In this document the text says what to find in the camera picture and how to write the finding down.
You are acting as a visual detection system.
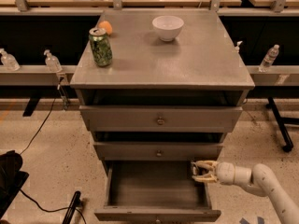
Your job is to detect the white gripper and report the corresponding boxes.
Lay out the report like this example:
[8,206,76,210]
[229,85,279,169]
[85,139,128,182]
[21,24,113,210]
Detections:
[192,161,235,185]

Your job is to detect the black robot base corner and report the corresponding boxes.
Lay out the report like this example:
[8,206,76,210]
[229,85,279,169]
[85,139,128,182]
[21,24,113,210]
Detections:
[0,150,29,217]

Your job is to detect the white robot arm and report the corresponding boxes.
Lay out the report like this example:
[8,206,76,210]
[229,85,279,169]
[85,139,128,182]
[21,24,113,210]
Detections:
[191,161,299,224]

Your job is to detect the grey open bottom drawer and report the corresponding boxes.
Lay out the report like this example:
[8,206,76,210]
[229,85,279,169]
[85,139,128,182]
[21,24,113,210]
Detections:
[95,161,221,224]

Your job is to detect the grey drawer cabinet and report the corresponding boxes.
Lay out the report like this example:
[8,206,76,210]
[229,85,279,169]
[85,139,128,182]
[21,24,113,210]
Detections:
[69,8,256,224]

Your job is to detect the grey middle drawer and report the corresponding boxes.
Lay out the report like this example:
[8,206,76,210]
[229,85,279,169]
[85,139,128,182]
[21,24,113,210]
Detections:
[93,142,222,161]

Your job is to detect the grey top drawer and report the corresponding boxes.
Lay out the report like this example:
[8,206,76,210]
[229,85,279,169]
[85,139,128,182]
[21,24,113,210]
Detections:
[79,105,242,133]

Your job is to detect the black table leg with caster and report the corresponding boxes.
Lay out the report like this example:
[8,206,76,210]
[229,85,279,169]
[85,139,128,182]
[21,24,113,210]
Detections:
[266,97,299,152]

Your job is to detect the small white pump bottle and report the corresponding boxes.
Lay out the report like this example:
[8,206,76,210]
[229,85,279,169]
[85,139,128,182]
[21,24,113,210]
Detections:
[235,41,243,53]

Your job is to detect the clear water bottle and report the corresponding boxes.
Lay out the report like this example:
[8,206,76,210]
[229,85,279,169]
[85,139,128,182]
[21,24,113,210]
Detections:
[258,44,279,73]

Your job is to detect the white bowl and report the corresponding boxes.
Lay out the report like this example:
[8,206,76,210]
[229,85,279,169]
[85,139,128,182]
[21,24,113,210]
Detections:
[152,16,184,41]

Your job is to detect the green soda can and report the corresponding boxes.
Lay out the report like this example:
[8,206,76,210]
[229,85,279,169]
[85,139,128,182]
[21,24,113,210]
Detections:
[89,28,112,67]

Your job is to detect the orange fruit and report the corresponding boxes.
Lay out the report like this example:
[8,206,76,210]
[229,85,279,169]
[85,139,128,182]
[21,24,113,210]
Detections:
[98,21,113,35]

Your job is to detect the clear sanitizer pump bottle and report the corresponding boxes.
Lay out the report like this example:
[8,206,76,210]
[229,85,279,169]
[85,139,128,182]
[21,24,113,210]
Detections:
[44,49,62,73]

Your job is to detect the clear sanitizer bottle far left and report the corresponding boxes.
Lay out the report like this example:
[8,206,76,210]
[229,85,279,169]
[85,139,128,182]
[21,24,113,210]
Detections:
[0,49,20,71]

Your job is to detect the black handle on floor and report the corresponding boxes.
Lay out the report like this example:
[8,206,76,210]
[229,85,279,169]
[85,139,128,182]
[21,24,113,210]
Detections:
[62,190,81,224]

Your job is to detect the black floor cable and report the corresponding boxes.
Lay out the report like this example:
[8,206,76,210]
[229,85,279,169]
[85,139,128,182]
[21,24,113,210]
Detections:
[19,96,57,156]

